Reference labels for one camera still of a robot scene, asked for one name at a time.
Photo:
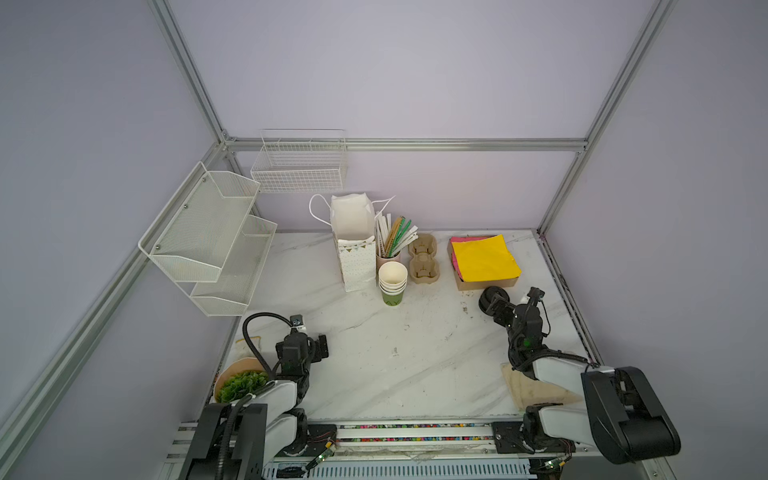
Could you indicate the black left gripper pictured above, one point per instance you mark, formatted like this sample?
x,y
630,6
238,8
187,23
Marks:
x,y
317,352

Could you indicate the stack of black cup lids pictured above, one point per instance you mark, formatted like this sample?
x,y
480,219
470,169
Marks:
x,y
492,299

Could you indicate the stack of green paper cups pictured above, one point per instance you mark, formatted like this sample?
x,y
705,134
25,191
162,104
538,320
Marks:
x,y
392,280

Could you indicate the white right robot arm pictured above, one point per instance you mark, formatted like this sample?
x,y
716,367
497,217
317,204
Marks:
x,y
613,409

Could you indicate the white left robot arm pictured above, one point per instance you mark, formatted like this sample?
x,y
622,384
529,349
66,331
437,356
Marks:
x,y
236,439

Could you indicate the beige work glove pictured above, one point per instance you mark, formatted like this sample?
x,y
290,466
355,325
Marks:
x,y
526,392

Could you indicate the small beige cloth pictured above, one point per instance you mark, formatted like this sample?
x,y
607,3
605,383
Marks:
x,y
242,347

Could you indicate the brown cardboard napkin box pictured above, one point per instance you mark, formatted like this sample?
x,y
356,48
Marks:
x,y
483,281

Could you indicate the pink straw holder cup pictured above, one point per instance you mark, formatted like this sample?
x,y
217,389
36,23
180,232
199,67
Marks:
x,y
380,261

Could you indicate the brown pulp cup carrier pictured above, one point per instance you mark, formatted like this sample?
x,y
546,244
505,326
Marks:
x,y
423,267

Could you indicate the white mesh two-tier shelf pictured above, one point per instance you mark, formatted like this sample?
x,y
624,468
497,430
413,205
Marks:
x,y
210,243

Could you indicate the white paper gift bag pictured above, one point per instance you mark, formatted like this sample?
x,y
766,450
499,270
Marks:
x,y
352,219

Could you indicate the bundle of wrapped straws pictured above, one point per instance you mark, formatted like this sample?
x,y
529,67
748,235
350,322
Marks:
x,y
392,235

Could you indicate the white wire basket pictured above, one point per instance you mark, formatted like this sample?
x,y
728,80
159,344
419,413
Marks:
x,y
301,161

